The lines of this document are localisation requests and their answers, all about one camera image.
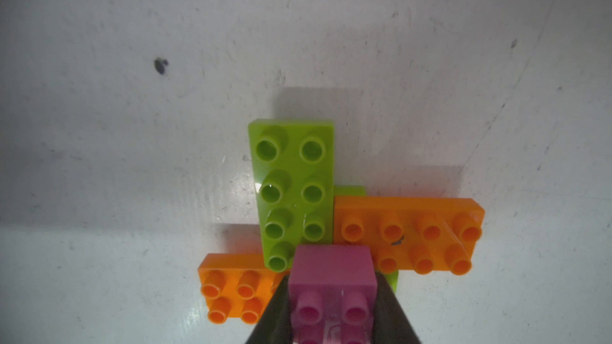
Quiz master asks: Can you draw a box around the lime green lego plate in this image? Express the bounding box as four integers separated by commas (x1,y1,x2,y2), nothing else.
334,185,399,293

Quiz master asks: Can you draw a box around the small pink lego brick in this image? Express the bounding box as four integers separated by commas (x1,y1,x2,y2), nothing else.
288,245,377,343

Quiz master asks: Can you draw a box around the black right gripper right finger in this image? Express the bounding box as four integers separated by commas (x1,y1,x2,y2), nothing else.
371,272,421,344

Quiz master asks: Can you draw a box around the orange lego plate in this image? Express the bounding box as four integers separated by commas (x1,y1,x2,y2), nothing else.
333,196,485,276
198,253,289,325

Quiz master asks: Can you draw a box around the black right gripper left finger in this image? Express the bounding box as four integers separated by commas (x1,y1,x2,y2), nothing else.
245,275,293,344

